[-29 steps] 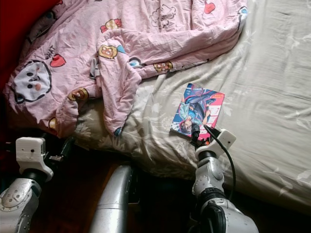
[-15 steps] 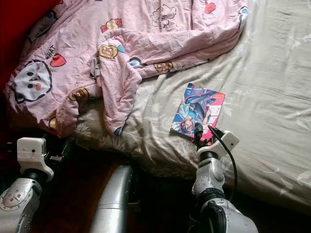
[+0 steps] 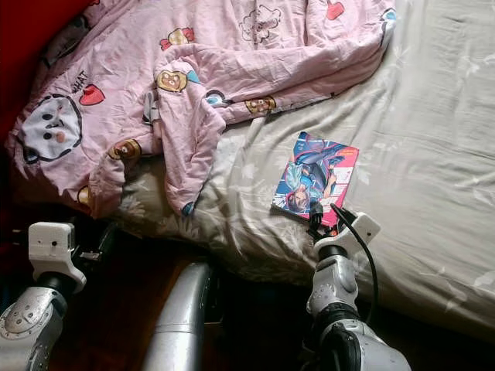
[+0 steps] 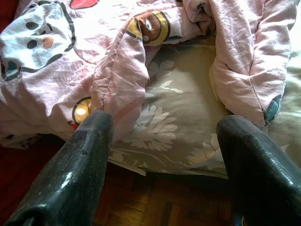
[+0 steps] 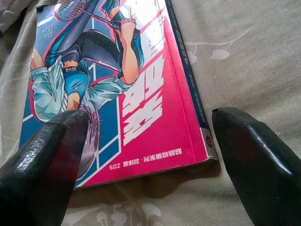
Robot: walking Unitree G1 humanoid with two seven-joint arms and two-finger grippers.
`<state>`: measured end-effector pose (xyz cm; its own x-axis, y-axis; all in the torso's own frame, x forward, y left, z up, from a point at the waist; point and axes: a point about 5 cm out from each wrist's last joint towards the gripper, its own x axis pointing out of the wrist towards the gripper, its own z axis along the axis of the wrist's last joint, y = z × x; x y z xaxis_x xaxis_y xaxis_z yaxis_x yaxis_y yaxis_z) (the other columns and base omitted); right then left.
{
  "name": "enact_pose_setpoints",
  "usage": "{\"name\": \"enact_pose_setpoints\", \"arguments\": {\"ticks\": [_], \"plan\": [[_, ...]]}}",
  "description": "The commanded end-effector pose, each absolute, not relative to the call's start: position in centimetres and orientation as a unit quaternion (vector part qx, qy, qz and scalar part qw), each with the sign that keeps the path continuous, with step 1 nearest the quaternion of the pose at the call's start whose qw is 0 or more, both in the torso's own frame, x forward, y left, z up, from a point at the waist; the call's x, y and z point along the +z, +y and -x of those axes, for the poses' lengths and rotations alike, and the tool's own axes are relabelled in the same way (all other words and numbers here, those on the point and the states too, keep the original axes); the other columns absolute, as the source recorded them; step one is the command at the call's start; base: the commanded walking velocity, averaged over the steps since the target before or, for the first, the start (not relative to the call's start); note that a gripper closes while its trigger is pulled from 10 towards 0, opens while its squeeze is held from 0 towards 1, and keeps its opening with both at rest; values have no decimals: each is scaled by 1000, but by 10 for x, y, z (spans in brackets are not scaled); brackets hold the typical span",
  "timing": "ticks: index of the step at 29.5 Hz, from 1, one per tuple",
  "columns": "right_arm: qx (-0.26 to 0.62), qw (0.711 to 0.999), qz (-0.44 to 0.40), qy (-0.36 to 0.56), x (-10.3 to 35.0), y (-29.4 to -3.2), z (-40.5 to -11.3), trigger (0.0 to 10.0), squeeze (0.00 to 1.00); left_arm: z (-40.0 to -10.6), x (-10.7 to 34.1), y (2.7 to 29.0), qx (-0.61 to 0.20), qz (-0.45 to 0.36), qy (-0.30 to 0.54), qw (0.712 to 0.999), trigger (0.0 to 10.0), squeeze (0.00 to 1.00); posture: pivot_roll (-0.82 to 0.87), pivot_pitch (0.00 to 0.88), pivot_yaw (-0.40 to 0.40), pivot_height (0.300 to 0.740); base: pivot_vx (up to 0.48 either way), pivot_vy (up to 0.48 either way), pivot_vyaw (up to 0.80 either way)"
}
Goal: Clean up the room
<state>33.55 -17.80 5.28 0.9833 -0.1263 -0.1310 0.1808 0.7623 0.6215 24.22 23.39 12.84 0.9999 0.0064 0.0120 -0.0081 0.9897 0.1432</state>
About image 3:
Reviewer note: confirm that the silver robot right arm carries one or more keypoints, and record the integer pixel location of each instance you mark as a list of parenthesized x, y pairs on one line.
[(336, 282)]

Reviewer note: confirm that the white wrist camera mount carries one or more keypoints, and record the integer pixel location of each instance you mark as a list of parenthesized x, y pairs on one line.
[(52, 247), (356, 232)]

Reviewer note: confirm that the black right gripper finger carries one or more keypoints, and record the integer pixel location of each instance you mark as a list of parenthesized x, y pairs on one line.
[(315, 215)]

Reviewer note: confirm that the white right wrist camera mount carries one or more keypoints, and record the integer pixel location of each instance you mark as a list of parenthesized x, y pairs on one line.
[(356, 232)]

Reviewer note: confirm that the pink cartoon print blanket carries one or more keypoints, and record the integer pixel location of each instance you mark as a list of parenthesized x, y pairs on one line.
[(216, 69)]

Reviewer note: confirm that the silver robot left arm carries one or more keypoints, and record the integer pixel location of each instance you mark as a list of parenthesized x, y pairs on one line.
[(31, 328)]

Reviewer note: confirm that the beige bed sheet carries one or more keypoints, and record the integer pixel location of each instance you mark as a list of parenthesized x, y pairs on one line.
[(425, 139)]

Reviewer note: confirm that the colourful comic book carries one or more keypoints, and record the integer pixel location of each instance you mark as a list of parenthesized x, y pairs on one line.
[(313, 171)]

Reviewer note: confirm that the silver robot left leg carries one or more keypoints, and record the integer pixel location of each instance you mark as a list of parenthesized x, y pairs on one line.
[(178, 325)]

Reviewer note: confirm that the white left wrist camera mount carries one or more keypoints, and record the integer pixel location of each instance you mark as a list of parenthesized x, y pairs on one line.
[(52, 247)]

